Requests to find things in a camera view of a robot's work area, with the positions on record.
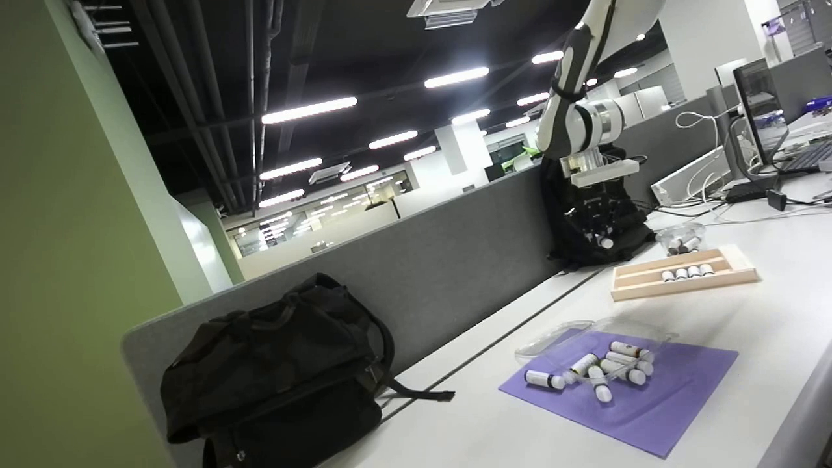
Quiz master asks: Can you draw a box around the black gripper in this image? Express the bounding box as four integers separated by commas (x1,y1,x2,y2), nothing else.
566,178,629,254

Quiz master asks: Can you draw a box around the light wooden tray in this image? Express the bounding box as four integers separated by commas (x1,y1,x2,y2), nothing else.
608,243,764,305

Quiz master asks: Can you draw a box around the black backpack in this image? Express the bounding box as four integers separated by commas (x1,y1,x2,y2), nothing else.
538,152,659,271

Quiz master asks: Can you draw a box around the clear glass bowl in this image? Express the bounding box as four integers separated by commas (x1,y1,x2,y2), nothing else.
659,218,711,257

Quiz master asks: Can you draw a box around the white flat device box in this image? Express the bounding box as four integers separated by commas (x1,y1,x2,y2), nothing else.
651,143,735,208

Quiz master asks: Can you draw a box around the white cylindrical pieces pile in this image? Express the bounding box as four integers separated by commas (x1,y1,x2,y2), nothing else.
514,315,696,427

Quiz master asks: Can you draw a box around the black power adapter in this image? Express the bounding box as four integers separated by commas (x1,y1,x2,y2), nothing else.
726,180,769,205

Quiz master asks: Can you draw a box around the grey desk divider panel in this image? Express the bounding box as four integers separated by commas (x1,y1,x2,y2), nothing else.
120,88,726,468

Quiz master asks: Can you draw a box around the purple mat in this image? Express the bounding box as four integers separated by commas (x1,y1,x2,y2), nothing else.
499,331,742,460

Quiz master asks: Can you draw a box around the long ceiling light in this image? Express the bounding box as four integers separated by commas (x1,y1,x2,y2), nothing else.
527,46,566,67
258,157,326,185
259,94,361,128
366,128,422,154
422,65,491,92

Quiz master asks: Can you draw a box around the dark computer monitor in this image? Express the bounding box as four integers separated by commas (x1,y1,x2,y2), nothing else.
730,57,789,171

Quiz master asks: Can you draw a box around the open laptop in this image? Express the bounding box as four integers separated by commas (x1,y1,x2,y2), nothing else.
769,113,832,178

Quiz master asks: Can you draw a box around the black duffel bag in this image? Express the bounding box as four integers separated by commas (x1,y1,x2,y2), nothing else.
159,273,457,468

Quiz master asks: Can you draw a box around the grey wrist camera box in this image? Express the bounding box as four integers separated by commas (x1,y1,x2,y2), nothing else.
562,154,644,191

